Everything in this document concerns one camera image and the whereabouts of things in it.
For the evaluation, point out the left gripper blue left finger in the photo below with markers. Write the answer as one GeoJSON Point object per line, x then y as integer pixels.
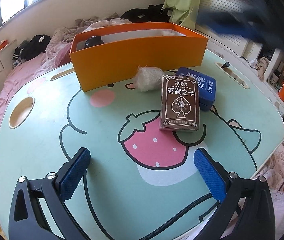
{"type": "Point", "coordinates": [27, 219]}

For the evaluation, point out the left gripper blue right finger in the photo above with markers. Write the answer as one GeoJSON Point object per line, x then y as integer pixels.
{"type": "Point", "coordinates": [246, 208]}

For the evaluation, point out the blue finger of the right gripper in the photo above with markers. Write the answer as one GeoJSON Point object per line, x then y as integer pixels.
{"type": "Point", "coordinates": [264, 26]}

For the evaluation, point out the blue tin case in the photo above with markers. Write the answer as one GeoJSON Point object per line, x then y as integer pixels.
{"type": "Point", "coordinates": [206, 87]}

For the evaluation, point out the brown card deck box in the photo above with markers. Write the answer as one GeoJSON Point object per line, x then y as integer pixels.
{"type": "Point", "coordinates": [180, 103]}

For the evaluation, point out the white fluffy ball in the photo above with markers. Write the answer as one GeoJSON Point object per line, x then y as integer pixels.
{"type": "Point", "coordinates": [148, 79]}

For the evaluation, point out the black lace cloth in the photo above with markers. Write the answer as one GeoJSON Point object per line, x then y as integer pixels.
{"type": "Point", "coordinates": [93, 41]}

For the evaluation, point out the small black binder clip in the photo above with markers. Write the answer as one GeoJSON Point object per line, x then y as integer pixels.
{"type": "Point", "coordinates": [225, 65]}

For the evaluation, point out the green hanging garment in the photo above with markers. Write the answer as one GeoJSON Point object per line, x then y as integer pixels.
{"type": "Point", "coordinates": [184, 12]}

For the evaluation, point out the black clothes pile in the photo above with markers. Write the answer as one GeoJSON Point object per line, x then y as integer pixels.
{"type": "Point", "coordinates": [154, 13]}

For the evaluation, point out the orange cardboard box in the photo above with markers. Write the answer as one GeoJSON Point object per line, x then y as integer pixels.
{"type": "Point", "coordinates": [127, 47]}

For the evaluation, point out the dark red pillow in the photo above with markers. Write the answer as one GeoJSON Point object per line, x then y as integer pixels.
{"type": "Point", "coordinates": [63, 56]}

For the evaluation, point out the black striped clothes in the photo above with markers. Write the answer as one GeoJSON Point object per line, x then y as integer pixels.
{"type": "Point", "coordinates": [28, 50]}

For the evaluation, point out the pink floral blanket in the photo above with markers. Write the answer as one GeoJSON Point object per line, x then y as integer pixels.
{"type": "Point", "coordinates": [65, 35]}

